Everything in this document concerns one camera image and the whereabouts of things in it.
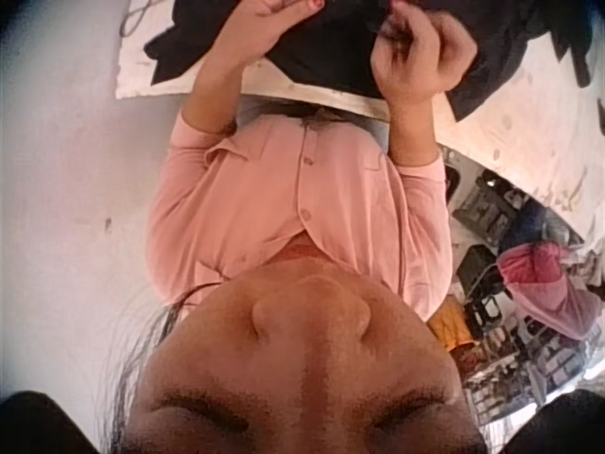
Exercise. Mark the dark navy garment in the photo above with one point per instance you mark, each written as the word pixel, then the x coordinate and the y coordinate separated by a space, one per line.
pixel 331 47

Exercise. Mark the orange cloth bundle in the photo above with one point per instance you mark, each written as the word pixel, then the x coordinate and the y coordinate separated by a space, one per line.
pixel 449 326

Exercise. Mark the person's right hand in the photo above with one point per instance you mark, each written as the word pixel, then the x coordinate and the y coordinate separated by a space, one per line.
pixel 437 57

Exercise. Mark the person's left hand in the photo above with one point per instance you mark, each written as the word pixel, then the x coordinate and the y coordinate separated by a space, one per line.
pixel 257 35

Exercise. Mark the heap of stored clutter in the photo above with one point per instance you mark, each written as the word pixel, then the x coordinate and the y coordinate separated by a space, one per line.
pixel 510 359

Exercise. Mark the pink cloth bag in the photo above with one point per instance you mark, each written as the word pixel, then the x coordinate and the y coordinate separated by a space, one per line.
pixel 543 284

